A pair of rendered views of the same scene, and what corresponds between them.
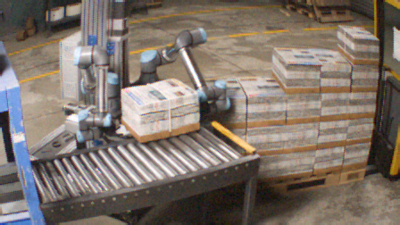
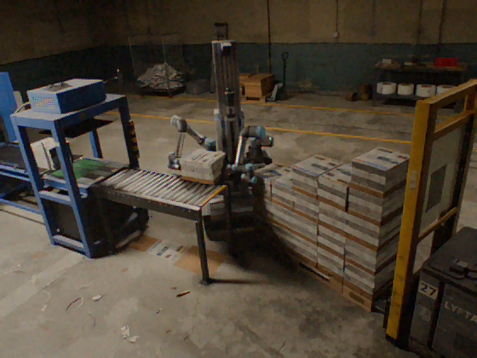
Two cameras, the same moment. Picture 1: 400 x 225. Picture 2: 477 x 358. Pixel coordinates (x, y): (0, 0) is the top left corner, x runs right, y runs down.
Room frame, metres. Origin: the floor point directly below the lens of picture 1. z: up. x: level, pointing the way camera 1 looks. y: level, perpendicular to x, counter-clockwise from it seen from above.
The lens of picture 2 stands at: (1.54, -3.01, 2.43)
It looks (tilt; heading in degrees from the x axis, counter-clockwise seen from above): 25 degrees down; 60
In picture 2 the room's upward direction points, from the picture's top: 4 degrees counter-clockwise
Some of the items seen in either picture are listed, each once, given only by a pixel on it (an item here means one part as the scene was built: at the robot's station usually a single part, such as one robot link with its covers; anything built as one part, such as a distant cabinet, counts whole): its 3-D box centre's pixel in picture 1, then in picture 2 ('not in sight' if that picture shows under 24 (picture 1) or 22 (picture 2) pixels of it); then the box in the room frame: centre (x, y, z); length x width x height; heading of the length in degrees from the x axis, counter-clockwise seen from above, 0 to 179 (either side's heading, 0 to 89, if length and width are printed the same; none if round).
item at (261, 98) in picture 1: (278, 137); (307, 222); (3.66, -0.57, 0.42); 1.17 x 0.39 x 0.83; 98
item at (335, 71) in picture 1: (329, 70); (346, 186); (3.72, -0.99, 0.95); 0.38 x 0.29 x 0.23; 6
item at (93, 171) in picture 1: (95, 174); (142, 183); (2.47, 0.57, 0.77); 0.47 x 0.05 x 0.05; 30
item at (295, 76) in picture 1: (295, 70); (318, 176); (3.68, -0.70, 0.95); 0.38 x 0.29 x 0.23; 8
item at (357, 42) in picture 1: (355, 104); (375, 231); (3.76, -1.29, 0.65); 0.39 x 0.30 x 1.29; 8
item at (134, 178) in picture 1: (125, 168); (158, 187); (2.56, 0.40, 0.77); 0.47 x 0.05 x 0.05; 30
